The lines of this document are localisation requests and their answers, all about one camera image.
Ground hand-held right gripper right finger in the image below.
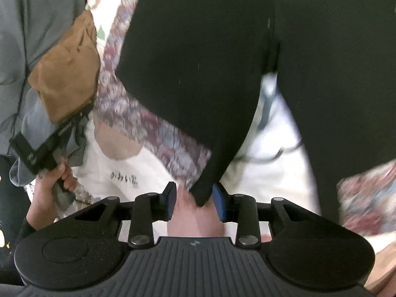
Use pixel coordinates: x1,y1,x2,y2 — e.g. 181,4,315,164
213,182,338,248

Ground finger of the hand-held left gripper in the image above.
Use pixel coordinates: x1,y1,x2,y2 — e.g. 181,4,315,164
73,103,94,129

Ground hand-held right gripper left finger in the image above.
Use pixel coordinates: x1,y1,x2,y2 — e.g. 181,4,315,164
62,182,177,249

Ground blue-grey garment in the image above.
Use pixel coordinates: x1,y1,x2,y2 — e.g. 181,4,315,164
9,90,93,214

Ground black pants with floral lining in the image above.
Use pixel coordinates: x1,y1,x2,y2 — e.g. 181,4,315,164
93,0,396,232

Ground person's left forearm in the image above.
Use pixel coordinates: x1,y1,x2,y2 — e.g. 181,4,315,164
15,213,61,251

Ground person's left hand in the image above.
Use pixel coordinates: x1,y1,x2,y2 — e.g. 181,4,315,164
26,156,78,223

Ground brown garment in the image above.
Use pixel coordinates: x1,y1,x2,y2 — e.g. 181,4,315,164
28,11,101,124

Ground white bear printed blanket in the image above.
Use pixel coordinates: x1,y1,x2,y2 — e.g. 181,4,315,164
25,0,396,297

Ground grey cloth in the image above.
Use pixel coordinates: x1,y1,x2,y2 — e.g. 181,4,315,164
0,0,90,155

